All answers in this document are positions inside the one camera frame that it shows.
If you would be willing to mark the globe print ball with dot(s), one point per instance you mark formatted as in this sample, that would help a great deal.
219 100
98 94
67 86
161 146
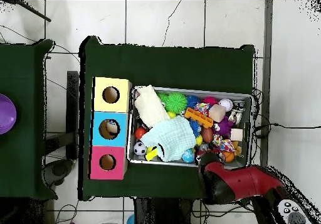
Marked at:
188 156

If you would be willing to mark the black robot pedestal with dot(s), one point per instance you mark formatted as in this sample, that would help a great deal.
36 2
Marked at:
160 212

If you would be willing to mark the small soccer ball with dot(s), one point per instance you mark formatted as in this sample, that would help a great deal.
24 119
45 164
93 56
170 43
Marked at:
140 148

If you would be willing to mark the small basketball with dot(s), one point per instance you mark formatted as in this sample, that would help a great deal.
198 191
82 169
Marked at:
228 156

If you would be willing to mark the wooden box with three holes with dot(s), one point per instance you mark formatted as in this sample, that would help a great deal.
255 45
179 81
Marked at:
117 106

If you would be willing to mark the white baseball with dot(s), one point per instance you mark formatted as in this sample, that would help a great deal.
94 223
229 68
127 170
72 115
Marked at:
226 104

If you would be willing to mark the orange long toy block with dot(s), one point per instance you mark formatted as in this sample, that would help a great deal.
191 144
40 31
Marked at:
199 118

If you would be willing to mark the tan wooden cube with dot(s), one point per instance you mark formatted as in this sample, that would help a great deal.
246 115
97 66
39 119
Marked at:
217 113

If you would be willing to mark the light blue ball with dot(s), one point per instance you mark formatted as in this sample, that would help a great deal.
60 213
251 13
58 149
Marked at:
131 221

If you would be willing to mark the purple plush monster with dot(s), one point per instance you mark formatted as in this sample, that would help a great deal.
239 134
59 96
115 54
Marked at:
224 127

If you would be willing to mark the purple bowl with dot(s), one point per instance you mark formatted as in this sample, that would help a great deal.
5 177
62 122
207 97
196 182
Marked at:
6 113

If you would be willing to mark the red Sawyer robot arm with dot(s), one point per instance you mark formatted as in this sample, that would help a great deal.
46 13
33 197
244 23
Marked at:
245 181

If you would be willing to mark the grey rounded stand foot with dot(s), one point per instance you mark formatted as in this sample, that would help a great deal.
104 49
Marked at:
59 170

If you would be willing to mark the mint knitted cloth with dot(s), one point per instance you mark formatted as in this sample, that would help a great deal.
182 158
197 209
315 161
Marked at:
173 137

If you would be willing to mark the green spiky rubber ball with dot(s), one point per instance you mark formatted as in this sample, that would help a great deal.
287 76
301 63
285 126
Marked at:
176 103

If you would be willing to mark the cream knitted cloth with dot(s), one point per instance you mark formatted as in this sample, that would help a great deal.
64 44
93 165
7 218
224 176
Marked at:
150 106

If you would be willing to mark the dark thin rod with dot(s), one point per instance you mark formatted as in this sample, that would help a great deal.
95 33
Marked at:
37 13

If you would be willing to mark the dark green table cloth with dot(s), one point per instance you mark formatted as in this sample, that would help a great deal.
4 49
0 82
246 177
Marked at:
163 66
22 71

